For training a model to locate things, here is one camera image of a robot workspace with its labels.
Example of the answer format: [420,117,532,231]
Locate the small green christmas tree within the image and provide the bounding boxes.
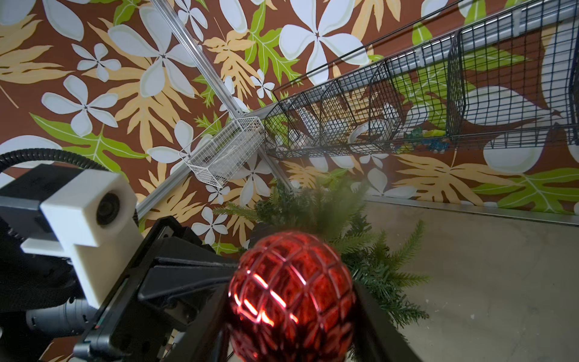
[215,176,429,327]

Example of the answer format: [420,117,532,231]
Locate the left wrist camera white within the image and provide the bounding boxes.
[21,170,143,309]

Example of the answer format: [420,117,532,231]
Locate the white tape roll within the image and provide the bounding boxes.
[348,121,385,144]

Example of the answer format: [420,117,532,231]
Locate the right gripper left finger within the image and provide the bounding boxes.
[164,285,229,361]

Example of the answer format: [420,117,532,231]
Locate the white wire basket left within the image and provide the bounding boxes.
[179,116,265,189]

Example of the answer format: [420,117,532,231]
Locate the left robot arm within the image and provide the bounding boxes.
[1,148,236,361]

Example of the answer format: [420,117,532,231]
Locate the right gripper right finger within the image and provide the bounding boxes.
[354,282,422,362]

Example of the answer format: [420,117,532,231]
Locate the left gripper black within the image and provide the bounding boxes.
[73,217,238,361]

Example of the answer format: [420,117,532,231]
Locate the black wire basket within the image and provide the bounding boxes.
[264,1,578,159]

